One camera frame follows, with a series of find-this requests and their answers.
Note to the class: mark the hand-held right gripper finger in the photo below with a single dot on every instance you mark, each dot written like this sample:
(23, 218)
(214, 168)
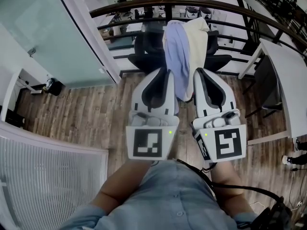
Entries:
(199, 97)
(229, 97)

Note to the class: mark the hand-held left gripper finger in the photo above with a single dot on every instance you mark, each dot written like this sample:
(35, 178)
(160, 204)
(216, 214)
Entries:
(170, 97)
(140, 95)

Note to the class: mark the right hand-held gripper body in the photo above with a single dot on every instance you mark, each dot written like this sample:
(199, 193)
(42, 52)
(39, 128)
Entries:
(227, 142)

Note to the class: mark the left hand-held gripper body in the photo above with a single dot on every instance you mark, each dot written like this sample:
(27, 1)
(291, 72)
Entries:
(146, 142)

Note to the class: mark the black office chair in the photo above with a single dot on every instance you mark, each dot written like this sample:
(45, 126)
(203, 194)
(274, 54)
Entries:
(146, 54)

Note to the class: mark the lavender clothes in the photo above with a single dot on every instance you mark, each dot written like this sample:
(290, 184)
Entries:
(177, 56)

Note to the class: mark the cream towel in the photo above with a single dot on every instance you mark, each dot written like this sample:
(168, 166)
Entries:
(196, 47)

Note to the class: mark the person's left forearm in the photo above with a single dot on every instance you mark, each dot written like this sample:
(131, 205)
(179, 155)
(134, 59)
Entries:
(122, 186)

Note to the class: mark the person's right forearm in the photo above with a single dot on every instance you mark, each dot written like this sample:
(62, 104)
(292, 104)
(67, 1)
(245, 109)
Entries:
(230, 186)

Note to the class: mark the person's light blue shirt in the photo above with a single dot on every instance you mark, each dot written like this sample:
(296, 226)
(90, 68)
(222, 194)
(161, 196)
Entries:
(168, 200)

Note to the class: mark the white table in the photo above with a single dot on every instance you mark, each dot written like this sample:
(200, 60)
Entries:
(285, 71)

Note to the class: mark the black trash bin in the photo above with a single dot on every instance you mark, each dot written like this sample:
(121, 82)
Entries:
(54, 87)

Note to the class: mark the black bag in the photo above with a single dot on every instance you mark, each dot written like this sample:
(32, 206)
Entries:
(275, 214)

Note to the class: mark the black railing with wooden handrail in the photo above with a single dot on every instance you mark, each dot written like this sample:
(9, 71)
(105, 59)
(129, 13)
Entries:
(227, 5)

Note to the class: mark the frosted glass door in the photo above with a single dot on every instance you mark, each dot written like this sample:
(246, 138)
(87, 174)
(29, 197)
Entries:
(48, 27)

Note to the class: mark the white desk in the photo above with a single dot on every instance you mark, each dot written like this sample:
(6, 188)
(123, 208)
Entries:
(9, 87)

